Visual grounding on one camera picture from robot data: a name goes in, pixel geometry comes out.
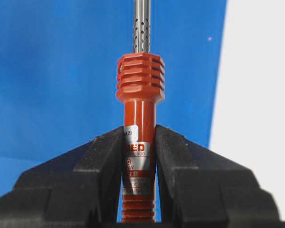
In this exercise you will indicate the blue table mat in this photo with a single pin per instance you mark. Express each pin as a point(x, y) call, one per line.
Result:
point(58, 72)

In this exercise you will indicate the large white foam board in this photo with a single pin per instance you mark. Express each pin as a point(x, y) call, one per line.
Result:
point(248, 124)

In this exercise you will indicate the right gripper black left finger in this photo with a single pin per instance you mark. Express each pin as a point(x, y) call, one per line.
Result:
point(78, 189)

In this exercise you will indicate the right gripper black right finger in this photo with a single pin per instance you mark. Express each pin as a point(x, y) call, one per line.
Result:
point(199, 186)

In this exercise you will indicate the red handled soldering iron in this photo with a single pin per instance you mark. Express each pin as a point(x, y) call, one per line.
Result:
point(140, 87)

